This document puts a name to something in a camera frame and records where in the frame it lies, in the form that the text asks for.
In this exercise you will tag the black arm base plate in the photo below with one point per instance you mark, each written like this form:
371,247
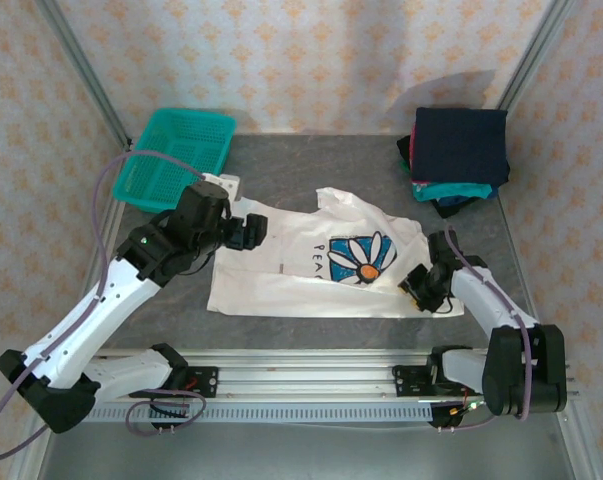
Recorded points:
411,380
201,381

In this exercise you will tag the white t-shirt with daisy print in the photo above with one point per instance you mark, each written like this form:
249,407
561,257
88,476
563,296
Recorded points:
301,280

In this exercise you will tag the aluminium mounting rail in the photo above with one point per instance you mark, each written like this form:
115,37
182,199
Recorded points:
301,375

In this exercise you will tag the teal plastic basket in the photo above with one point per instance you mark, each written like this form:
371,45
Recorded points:
181,155

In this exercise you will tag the aluminium frame post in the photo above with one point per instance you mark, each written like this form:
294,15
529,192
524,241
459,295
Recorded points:
536,55
88,75

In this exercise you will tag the teal folded t-shirt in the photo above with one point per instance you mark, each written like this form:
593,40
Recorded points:
451,190

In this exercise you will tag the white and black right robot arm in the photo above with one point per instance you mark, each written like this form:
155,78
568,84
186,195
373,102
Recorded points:
506,350

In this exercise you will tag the navy folded t-shirt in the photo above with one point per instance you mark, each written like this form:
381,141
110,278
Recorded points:
458,145

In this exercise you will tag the black t-shirt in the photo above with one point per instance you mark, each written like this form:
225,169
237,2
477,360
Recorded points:
448,210

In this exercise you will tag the blue folded t-shirt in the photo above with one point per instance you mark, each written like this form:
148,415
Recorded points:
451,201

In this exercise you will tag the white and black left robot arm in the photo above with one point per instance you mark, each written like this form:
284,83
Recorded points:
81,320

